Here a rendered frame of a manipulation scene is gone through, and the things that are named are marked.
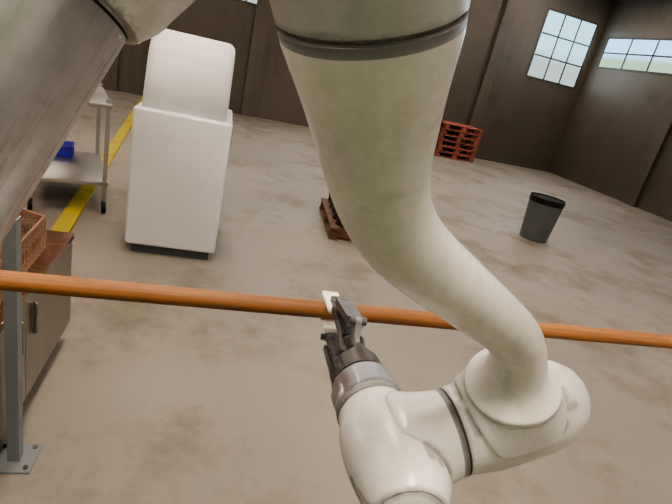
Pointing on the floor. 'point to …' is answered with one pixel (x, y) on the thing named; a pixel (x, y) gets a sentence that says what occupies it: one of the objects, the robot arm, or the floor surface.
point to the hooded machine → (180, 146)
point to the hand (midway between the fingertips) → (331, 311)
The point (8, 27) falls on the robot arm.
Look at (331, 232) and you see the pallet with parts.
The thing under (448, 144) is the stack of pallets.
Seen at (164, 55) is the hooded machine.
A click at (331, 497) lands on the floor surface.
